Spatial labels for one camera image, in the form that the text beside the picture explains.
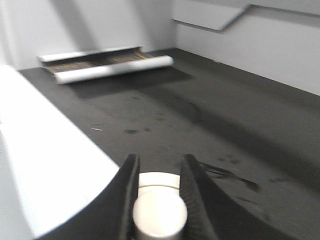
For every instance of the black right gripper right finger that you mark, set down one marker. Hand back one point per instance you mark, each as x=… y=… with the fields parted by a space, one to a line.
x=212 y=214

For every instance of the glass jar with white lid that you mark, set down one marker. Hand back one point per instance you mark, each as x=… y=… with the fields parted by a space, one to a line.
x=159 y=213

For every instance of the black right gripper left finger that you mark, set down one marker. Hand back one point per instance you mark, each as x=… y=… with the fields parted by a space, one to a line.
x=110 y=215

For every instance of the white rolled paper tube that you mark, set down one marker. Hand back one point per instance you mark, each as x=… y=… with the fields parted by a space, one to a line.
x=78 y=75

